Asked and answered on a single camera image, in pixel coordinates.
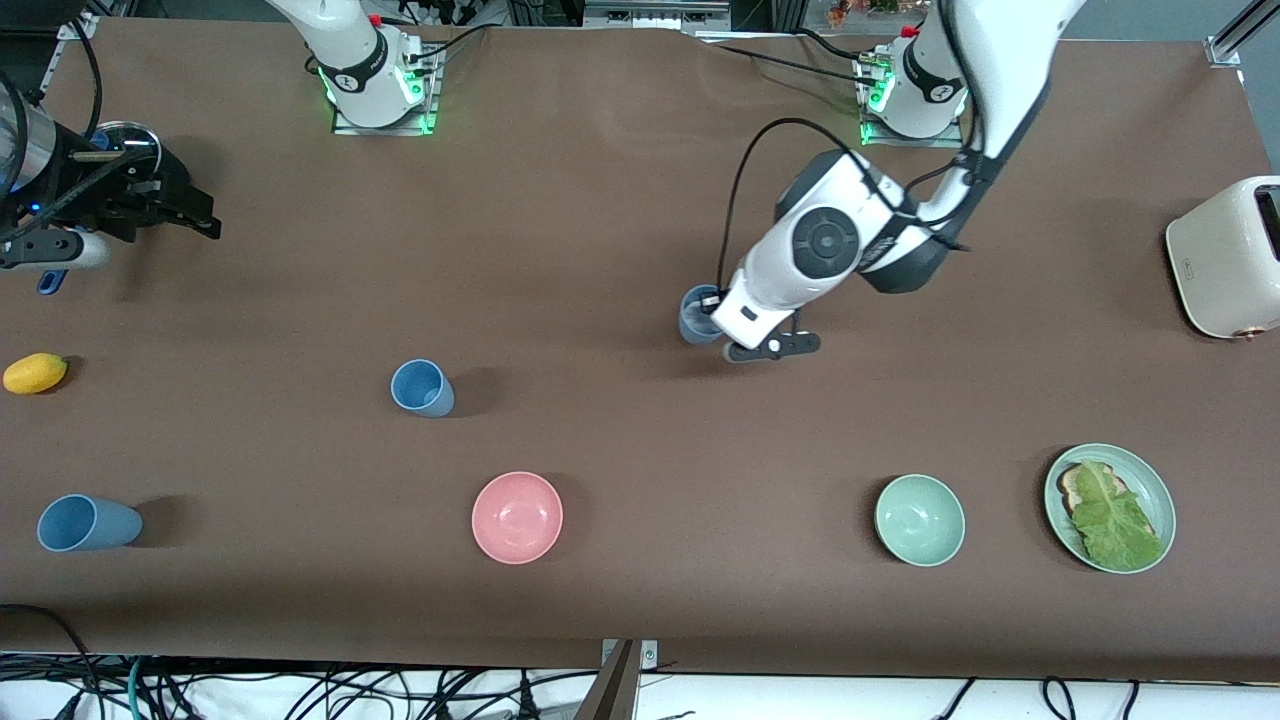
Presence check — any toasted bread slice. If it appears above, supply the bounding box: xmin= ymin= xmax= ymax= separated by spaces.
xmin=1058 ymin=462 xmax=1131 ymax=521

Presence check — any black pot with blue handle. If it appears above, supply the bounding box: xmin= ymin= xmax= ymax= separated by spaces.
xmin=38 ymin=135 xmax=197 ymax=297

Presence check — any black cable to base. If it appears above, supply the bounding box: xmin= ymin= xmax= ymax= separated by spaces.
xmin=690 ymin=28 xmax=883 ymax=89
xmin=405 ymin=22 xmax=496 ymax=63

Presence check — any cream toaster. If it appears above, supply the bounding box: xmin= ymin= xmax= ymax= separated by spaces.
xmin=1165 ymin=176 xmax=1280 ymax=341

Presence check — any mint green plate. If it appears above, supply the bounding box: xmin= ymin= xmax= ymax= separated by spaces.
xmin=1044 ymin=443 xmax=1177 ymax=575

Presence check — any green lettuce leaf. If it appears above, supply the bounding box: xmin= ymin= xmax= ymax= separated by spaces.
xmin=1068 ymin=460 xmax=1166 ymax=571

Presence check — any metal post with bracket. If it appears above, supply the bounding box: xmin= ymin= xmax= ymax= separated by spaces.
xmin=575 ymin=638 xmax=659 ymax=720

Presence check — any mint green bowl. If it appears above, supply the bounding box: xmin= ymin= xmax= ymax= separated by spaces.
xmin=874 ymin=473 xmax=967 ymax=568

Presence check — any glass lid with blue knob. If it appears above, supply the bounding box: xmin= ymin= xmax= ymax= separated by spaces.
xmin=98 ymin=120 xmax=163 ymax=166

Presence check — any blue cup holding white paper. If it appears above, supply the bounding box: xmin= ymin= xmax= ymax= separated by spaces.
xmin=678 ymin=285 xmax=726 ymax=346

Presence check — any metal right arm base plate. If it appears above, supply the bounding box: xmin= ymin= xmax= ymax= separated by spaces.
xmin=332 ymin=45 xmax=442 ymax=136

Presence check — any pink bowl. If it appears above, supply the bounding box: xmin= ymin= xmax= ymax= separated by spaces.
xmin=471 ymin=471 xmax=564 ymax=565

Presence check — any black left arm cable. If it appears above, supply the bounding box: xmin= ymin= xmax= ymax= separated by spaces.
xmin=717 ymin=118 xmax=966 ymax=293

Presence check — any yellow lemon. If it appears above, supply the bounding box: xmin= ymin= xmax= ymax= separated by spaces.
xmin=3 ymin=352 xmax=69 ymax=395

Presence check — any grey metal box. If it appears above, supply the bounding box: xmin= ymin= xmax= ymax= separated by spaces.
xmin=583 ymin=0 xmax=733 ymax=31

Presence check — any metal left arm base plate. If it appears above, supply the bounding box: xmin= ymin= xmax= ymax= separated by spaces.
xmin=858 ymin=50 xmax=967 ymax=149

